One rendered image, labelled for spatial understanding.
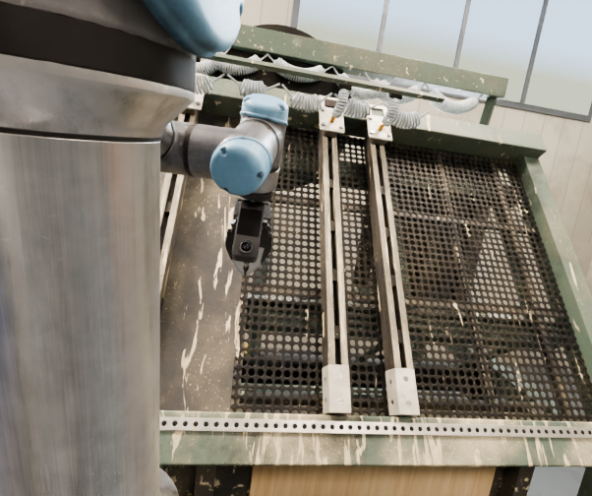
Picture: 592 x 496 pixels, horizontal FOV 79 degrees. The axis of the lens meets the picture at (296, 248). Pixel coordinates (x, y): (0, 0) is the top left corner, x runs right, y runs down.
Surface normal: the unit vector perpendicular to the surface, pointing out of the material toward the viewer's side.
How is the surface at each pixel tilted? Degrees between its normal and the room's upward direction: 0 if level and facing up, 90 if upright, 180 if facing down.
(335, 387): 51
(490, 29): 90
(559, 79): 90
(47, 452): 97
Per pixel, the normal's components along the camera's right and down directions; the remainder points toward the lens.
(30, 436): 0.09, 0.32
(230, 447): 0.19, -0.45
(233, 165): -0.14, 0.59
